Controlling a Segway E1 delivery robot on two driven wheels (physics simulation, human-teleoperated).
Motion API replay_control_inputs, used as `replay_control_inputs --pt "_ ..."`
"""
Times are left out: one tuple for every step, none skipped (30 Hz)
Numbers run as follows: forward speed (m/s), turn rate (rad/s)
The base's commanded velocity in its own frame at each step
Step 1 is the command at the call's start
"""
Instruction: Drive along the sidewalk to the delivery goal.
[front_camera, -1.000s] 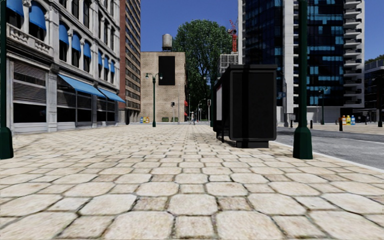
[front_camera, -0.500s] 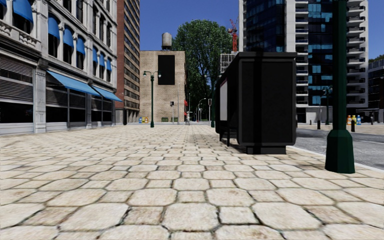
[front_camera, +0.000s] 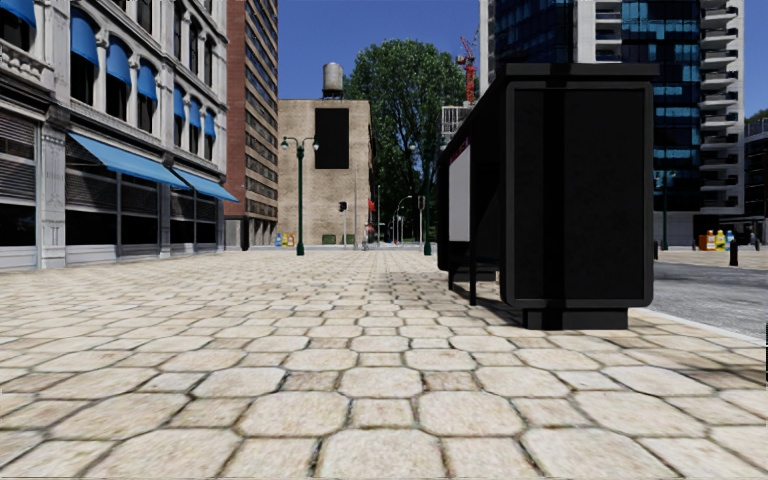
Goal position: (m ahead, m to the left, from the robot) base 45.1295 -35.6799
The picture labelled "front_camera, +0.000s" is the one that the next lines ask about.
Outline glass tower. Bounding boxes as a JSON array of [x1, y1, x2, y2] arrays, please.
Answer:
[[478, 0, 746, 247]]

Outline red brick building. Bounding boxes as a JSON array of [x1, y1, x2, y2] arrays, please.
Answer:
[[223, 0, 280, 251]]

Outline tan brick building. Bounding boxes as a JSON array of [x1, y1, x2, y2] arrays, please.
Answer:
[[277, 62, 376, 247]]

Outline pale stone building blue awnings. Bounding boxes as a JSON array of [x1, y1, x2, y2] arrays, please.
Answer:
[[0, 0, 239, 272]]

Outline grey street lamp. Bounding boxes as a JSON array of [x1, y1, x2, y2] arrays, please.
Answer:
[[392, 194, 414, 245]]

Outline black bus shelter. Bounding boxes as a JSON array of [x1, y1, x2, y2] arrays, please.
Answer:
[[436, 62, 660, 331]]

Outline red crane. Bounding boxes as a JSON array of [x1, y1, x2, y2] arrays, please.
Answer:
[[455, 31, 479, 107]]

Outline dark building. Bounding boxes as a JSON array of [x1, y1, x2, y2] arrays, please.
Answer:
[[743, 109, 768, 245]]

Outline tree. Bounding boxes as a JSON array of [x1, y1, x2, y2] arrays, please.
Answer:
[[344, 39, 467, 244]]

